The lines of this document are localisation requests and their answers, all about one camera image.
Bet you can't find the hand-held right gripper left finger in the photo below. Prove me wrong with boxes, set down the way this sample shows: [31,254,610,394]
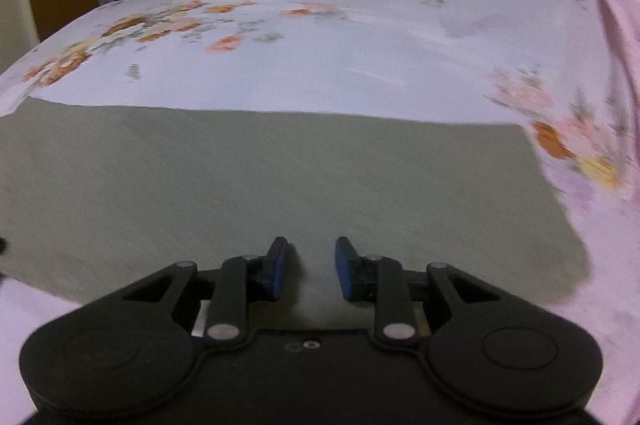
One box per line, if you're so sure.
[120,236,291,343]

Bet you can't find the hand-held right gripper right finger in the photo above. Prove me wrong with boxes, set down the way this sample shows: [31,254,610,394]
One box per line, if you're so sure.
[334,236,507,342]

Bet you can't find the grey pants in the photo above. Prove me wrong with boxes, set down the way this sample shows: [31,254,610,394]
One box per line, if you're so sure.
[0,97,593,337]

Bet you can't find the pink floral bed sheet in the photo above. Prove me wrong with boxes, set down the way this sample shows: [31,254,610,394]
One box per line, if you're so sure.
[0,0,640,425]

